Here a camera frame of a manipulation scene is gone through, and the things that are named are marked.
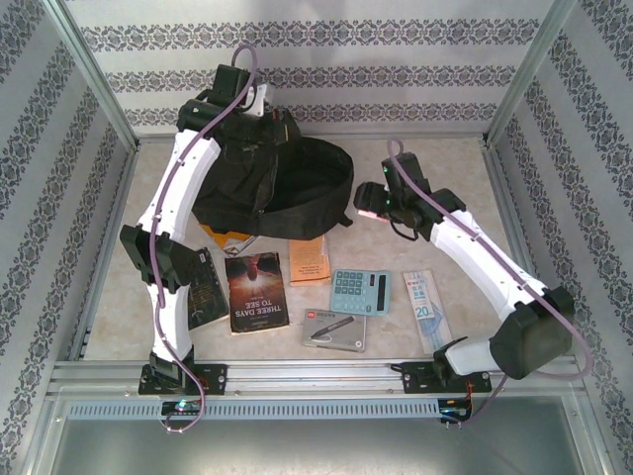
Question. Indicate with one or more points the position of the white blue ruler pack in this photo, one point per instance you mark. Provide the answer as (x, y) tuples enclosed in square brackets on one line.
[(425, 312)]

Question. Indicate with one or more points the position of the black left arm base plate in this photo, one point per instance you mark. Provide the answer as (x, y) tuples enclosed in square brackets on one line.
[(215, 378)]

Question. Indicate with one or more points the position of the orange National Geography magazine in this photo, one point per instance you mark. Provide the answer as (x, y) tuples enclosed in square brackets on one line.
[(217, 237)]

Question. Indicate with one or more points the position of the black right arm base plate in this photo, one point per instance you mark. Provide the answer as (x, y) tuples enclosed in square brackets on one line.
[(413, 378)]

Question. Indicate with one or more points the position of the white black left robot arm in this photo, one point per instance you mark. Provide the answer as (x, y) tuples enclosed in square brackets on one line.
[(195, 173)]

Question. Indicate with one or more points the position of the light blue calculator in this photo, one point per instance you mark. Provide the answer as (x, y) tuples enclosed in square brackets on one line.
[(356, 292)]

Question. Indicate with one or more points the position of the black book with barcode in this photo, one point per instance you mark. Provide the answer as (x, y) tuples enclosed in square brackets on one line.
[(210, 292)]

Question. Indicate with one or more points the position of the aluminium mounting rail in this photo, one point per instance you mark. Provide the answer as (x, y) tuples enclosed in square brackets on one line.
[(316, 378)]

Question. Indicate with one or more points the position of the grey metal tray sheet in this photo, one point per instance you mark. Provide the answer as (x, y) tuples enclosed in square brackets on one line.
[(316, 450)]

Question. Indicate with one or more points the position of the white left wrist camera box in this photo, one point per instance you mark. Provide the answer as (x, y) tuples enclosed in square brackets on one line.
[(258, 101)]

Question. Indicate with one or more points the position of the Three Days To See book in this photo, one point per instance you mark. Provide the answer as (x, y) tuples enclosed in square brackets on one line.
[(257, 297)]

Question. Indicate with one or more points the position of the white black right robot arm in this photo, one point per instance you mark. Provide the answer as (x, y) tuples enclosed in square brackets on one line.
[(475, 257)]

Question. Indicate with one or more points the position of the orange paperback book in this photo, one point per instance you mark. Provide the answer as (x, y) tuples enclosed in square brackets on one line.
[(309, 262)]

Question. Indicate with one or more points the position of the black backpack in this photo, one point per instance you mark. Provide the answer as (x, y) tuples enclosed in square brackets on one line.
[(306, 198)]

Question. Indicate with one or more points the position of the aluminium frame post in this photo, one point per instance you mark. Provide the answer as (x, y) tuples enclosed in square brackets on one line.
[(96, 74), (528, 74)]

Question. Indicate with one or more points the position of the grey pen box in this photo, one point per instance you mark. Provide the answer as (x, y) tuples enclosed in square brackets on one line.
[(334, 330)]

